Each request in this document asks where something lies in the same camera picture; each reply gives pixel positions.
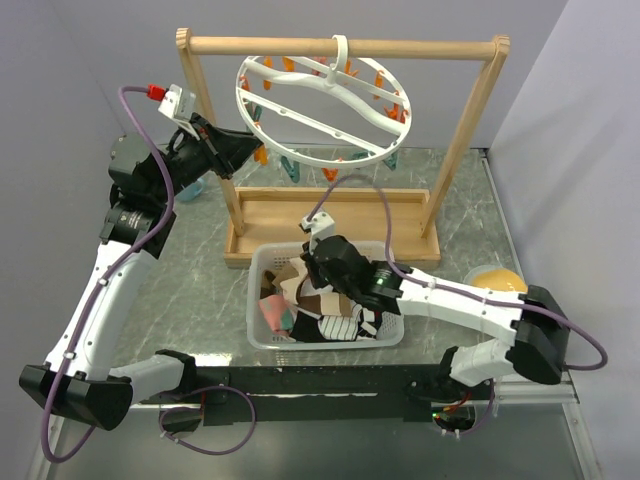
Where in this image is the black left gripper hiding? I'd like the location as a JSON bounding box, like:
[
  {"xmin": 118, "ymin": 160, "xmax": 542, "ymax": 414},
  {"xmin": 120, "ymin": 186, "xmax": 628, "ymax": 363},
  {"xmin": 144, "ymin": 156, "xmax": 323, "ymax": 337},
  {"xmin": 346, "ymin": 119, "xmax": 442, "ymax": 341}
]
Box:
[{"xmin": 151, "ymin": 112, "xmax": 263, "ymax": 204}]

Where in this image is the orange clothes peg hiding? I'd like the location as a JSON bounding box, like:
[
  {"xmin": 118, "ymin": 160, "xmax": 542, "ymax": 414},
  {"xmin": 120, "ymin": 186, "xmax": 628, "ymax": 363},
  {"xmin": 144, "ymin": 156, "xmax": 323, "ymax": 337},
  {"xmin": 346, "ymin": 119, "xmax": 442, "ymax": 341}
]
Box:
[
  {"xmin": 254, "ymin": 146, "xmax": 268, "ymax": 165},
  {"xmin": 322, "ymin": 168, "xmax": 339, "ymax": 183}
]

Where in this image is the cream brown ribbed sock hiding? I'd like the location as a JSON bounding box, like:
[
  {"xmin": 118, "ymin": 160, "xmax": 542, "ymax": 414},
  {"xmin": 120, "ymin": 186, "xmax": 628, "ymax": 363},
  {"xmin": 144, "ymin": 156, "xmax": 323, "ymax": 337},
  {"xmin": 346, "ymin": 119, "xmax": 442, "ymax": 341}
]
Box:
[{"xmin": 274, "ymin": 257, "xmax": 353, "ymax": 317}]

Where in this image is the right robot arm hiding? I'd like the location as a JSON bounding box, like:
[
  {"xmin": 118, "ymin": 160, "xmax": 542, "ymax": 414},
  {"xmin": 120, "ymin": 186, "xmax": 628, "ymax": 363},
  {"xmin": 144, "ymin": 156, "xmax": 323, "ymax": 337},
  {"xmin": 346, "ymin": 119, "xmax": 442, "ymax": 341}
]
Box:
[{"xmin": 301, "ymin": 235, "xmax": 569, "ymax": 399}]

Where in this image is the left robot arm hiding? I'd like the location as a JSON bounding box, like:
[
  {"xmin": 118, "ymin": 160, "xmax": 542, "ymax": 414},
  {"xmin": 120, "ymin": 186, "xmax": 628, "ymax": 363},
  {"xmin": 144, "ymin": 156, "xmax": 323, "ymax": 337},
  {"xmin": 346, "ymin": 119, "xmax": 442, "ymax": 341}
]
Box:
[{"xmin": 19, "ymin": 114, "xmax": 262, "ymax": 431}]

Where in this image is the wooden hanger stand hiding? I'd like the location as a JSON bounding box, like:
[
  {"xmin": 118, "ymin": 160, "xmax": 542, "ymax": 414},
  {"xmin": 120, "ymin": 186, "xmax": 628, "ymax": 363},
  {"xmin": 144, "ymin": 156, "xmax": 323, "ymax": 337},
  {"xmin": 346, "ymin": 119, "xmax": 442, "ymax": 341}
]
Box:
[{"xmin": 175, "ymin": 28, "xmax": 511, "ymax": 268}]

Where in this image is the white round clip hanger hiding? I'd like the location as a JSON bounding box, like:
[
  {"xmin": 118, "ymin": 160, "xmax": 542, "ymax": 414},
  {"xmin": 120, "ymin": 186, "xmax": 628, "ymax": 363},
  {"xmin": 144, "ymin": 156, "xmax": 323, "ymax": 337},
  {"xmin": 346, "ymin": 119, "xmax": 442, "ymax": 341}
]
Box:
[{"xmin": 235, "ymin": 35, "xmax": 413, "ymax": 170}]

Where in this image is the black white striped sock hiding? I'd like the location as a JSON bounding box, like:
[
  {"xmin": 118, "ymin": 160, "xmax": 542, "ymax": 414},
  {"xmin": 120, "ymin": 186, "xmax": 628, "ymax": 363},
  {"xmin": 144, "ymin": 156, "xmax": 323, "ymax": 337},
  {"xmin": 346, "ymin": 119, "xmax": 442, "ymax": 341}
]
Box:
[{"xmin": 289, "ymin": 303, "xmax": 383, "ymax": 343}]

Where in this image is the tan brown sock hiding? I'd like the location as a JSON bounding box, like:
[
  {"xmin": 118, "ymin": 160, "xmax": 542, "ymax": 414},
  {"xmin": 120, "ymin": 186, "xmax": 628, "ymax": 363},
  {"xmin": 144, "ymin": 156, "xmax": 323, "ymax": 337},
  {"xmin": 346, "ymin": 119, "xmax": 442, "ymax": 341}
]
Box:
[{"xmin": 260, "ymin": 270, "xmax": 285, "ymax": 298}]

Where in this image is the white plastic laundry basket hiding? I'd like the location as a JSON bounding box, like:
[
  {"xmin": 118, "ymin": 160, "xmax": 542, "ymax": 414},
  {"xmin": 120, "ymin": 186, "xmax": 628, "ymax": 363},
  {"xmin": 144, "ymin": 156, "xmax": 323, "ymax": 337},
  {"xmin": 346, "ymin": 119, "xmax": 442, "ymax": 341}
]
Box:
[{"xmin": 246, "ymin": 242, "xmax": 404, "ymax": 351}]

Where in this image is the teal clothes peg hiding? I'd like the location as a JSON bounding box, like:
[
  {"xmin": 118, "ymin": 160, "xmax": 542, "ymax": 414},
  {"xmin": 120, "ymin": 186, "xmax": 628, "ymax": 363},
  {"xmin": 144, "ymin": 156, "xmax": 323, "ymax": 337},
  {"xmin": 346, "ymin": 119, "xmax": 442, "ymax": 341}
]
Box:
[
  {"xmin": 280, "ymin": 156, "xmax": 301, "ymax": 184},
  {"xmin": 349, "ymin": 152, "xmax": 370, "ymax": 161}
]

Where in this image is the pink sock left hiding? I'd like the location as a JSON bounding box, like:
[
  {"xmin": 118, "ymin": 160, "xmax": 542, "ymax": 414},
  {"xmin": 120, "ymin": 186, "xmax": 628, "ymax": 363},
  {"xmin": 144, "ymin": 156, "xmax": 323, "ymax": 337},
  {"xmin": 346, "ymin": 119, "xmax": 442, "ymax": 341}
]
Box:
[{"xmin": 258, "ymin": 294, "xmax": 298, "ymax": 337}]

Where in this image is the teal right clothes peg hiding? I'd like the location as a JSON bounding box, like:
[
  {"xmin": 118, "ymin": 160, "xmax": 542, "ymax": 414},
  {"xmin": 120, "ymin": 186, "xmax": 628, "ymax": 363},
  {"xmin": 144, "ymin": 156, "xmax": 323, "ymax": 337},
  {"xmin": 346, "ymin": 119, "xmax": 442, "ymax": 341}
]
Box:
[{"xmin": 349, "ymin": 152, "xmax": 370, "ymax": 161}]

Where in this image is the teal far right peg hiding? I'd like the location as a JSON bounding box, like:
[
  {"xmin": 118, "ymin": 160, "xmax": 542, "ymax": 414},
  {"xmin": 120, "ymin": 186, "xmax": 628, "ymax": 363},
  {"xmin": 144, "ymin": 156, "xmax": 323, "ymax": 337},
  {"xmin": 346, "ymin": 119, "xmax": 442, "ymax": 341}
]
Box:
[{"xmin": 383, "ymin": 152, "xmax": 398, "ymax": 171}]

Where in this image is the yellow dish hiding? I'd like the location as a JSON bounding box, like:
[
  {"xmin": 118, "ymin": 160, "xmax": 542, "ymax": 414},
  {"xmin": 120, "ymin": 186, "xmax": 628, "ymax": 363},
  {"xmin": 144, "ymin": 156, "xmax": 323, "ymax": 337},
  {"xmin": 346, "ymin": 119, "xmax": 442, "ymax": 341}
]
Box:
[{"xmin": 464, "ymin": 265, "xmax": 528, "ymax": 293}]

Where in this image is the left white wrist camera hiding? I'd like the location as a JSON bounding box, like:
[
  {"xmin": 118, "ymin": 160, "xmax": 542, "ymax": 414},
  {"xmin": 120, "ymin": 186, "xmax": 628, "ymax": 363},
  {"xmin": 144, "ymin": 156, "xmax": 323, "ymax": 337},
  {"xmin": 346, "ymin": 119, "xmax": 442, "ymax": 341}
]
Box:
[{"xmin": 158, "ymin": 84, "xmax": 196, "ymax": 122}]

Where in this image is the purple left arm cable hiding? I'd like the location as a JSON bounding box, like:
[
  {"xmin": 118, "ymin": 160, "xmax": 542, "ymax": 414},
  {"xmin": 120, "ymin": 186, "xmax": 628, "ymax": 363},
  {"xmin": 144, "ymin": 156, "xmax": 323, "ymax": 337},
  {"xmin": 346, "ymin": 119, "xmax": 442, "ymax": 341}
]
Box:
[{"xmin": 40, "ymin": 85, "xmax": 257, "ymax": 464}]

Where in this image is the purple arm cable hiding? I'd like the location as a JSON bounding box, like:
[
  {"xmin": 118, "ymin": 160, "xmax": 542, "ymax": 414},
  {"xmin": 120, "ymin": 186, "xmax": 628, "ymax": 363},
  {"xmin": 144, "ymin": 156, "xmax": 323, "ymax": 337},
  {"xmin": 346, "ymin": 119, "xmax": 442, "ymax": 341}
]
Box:
[
  {"xmin": 40, "ymin": 85, "xmax": 257, "ymax": 464},
  {"xmin": 307, "ymin": 174, "xmax": 609, "ymax": 440}
]

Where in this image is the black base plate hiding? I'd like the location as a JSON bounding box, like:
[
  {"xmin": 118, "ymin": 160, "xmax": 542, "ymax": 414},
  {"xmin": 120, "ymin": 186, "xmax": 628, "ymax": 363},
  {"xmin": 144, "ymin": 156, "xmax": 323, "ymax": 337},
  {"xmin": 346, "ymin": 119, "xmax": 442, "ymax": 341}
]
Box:
[{"xmin": 138, "ymin": 363, "xmax": 496, "ymax": 427}]

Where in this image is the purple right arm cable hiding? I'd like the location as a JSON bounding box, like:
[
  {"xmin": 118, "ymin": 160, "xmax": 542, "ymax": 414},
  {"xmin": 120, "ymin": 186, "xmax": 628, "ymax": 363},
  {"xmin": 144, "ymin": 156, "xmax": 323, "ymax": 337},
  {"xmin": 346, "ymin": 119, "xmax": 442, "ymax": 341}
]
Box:
[{"xmin": 307, "ymin": 174, "xmax": 609, "ymax": 440}]

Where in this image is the aluminium rail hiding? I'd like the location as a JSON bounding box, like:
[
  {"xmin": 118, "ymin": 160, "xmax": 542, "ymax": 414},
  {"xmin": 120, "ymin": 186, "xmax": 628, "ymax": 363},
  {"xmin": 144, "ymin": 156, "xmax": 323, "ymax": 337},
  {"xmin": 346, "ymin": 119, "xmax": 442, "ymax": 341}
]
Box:
[{"xmin": 48, "ymin": 363, "xmax": 580, "ymax": 411}]

